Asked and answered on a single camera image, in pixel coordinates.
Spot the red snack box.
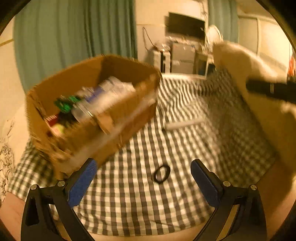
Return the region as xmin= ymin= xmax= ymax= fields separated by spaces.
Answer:
xmin=44 ymin=114 xmax=59 ymax=127

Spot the green foil packet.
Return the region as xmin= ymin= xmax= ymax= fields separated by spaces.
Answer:
xmin=54 ymin=95 xmax=81 ymax=113

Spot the clear plastic bag with items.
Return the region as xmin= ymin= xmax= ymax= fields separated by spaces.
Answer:
xmin=71 ymin=76 xmax=135 ymax=122

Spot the large cream pillow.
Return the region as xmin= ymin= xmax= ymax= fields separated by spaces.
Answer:
xmin=213 ymin=42 xmax=295 ymax=172

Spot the white louvered wardrobe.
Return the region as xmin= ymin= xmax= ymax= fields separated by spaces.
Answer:
xmin=238 ymin=16 xmax=292 ymax=72

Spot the white dressing table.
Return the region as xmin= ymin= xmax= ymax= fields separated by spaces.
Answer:
xmin=193 ymin=51 xmax=215 ymax=77

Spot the white round vanity mirror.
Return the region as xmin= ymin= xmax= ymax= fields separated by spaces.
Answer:
xmin=206 ymin=25 xmax=223 ymax=52

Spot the floral white bedsheet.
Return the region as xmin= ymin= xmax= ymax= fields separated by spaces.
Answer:
xmin=1 ymin=105 xmax=29 ymax=203

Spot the green curtain right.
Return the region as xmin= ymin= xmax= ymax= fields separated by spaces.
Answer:
xmin=208 ymin=0 xmax=239 ymax=43

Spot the green curtain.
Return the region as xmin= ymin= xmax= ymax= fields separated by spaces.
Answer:
xmin=14 ymin=1 xmax=137 ymax=91
xmin=208 ymin=0 xmax=239 ymax=43

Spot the grey mini fridge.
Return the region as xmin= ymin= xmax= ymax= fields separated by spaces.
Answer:
xmin=171 ymin=43 xmax=196 ymax=74

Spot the brown cardboard box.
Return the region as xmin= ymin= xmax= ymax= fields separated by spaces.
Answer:
xmin=26 ymin=55 xmax=162 ymax=179

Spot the white suitcase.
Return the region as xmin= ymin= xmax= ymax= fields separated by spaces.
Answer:
xmin=151 ymin=50 xmax=171 ymax=73

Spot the green curtain left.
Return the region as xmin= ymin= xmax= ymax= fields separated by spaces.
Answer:
xmin=14 ymin=1 xmax=137 ymax=91

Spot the black hair tie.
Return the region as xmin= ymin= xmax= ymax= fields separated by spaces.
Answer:
xmin=153 ymin=165 xmax=171 ymax=185

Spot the black wall television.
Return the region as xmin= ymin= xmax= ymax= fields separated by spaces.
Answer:
xmin=167 ymin=12 xmax=205 ymax=41

